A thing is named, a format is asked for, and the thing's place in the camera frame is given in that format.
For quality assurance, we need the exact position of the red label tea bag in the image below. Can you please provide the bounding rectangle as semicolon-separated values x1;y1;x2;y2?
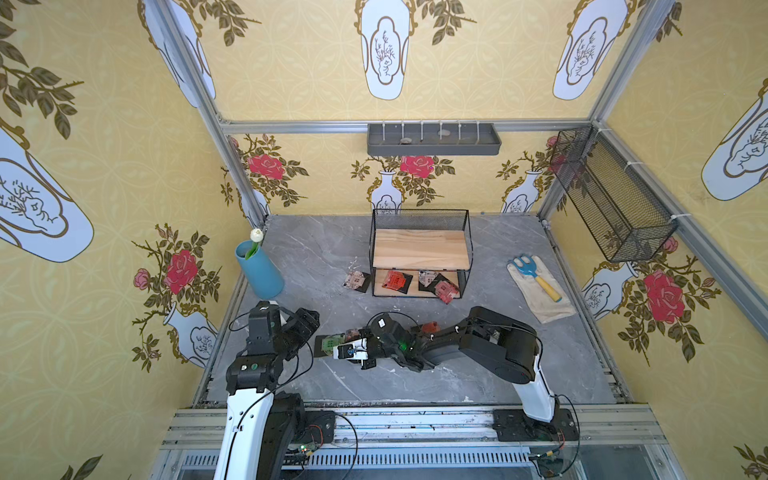
382;270;413;294
420;322;440;334

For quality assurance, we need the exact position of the green tea bag shelf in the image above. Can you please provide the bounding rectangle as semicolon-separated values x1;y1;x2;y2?
314;334;346;358

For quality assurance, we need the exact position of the beige illustrated tea bag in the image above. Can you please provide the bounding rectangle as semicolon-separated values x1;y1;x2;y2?
343;270;371;293

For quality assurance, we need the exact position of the red floral tea bag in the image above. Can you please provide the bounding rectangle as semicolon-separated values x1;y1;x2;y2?
434;280;460;304

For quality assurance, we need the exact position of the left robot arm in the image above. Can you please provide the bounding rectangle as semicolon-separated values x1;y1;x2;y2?
214;301;320;479

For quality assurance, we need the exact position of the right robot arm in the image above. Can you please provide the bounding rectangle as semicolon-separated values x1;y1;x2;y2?
361;306;557;423

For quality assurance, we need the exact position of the pale illustrated tea bag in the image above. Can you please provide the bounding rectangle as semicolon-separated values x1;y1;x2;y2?
418;270;438;289

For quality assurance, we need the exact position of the blue cylindrical vase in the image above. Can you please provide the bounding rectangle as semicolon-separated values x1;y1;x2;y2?
235;241;284;300

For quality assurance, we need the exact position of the white tulip flower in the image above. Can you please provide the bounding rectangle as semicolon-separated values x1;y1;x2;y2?
244;228;264;260

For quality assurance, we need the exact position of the blue yellow hand rake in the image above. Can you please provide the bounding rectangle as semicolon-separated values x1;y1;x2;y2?
511;255;562;303

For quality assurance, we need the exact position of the beige cloth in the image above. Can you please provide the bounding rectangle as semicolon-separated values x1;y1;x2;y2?
506;255;577;324

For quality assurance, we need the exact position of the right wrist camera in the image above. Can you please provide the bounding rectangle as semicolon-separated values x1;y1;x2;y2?
332;338;369;363

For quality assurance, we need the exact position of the black wire two-tier shelf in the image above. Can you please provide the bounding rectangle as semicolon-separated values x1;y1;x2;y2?
369;208;473;300

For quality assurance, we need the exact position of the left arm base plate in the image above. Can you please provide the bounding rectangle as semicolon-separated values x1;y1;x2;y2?
293;410;336;445

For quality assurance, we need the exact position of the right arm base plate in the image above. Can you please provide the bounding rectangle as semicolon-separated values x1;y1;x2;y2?
492;405;580;443

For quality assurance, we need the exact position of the grey wall tray shelf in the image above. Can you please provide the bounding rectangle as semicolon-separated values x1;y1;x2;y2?
366;121;502;157

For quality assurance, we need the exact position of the black mesh wall basket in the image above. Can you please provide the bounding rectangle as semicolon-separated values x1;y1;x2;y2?
550;126;678;263

